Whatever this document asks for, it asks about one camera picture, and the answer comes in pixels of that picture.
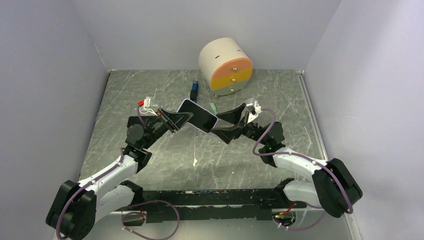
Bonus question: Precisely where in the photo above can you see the small green plastic tool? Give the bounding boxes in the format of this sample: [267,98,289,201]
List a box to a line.
[210,102,218,115]

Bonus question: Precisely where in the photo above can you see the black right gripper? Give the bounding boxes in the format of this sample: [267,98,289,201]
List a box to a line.
[210,104,268,146]

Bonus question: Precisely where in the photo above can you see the phone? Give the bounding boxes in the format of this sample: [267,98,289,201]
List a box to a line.
[126,116,145,128]
[177,98,218,134]

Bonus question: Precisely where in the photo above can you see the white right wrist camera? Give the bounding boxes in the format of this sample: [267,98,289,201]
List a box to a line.
[245,97,262,123]

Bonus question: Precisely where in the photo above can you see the round beige drawer cabinet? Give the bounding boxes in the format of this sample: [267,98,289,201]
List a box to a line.
[198,37,253,97]

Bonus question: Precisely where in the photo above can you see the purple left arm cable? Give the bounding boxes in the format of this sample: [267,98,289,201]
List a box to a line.
[55,105,181,240]

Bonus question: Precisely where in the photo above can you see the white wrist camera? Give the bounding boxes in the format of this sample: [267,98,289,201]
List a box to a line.
[245,97,262,123]
[137,96,159,116]

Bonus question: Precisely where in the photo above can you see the black base bar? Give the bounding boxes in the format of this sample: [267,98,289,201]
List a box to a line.
[120,188,306,223]

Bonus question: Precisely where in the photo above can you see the blue black stapler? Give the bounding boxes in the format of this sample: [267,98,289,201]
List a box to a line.
[189,80,199,103]

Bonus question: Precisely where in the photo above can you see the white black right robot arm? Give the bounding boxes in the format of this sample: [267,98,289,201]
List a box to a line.
[211,103,363,218]

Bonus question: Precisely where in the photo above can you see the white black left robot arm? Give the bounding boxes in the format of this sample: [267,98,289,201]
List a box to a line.
[45,107,194,240]

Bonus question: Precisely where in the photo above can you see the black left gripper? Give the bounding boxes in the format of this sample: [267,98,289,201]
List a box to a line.
[142,107,193,150]

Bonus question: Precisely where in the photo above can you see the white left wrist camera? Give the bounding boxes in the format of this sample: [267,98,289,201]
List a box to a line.
[137,96,159,116]

